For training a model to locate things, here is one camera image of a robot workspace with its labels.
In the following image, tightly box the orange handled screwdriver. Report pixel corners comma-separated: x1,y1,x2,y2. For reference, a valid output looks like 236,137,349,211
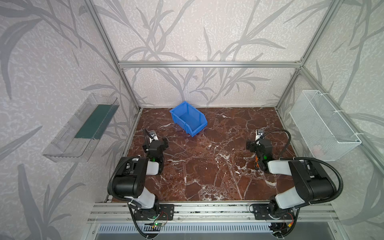
254,155,260,170

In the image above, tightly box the blue plastic bin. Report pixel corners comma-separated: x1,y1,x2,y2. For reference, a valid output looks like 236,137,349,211
170,102,208,137

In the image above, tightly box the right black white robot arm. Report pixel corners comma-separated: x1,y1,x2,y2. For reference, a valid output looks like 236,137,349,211
246,138,344,220

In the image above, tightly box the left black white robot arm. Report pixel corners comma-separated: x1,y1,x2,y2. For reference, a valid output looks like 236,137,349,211
108,137,169,220

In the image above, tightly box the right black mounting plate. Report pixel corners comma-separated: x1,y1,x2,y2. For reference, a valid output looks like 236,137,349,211
249,203,295,220

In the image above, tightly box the black mounting plate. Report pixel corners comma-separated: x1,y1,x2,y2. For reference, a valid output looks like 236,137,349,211
134,204,175,221
249,203,295,220

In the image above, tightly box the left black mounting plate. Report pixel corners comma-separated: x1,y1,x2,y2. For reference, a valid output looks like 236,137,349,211
134,204,175,221

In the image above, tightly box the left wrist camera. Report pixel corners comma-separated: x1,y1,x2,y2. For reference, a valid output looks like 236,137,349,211
149,131,159,141

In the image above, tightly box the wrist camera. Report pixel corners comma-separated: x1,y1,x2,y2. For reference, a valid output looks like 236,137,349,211
149,131,159,141
255,129,265,141

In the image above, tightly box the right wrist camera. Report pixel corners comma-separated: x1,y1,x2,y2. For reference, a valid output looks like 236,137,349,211
255,129,265,141

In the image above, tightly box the white wire mesh basket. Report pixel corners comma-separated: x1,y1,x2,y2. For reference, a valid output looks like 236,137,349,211
290,90,362,162

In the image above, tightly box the clear plastic wall tray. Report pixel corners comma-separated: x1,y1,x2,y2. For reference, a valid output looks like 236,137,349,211
43,94,120,163

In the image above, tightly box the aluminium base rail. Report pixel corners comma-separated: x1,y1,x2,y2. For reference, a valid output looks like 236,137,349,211
87,201,340,224

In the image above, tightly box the aluminium frame crossbar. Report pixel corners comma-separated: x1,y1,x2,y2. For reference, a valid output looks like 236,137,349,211
119,61,301,69

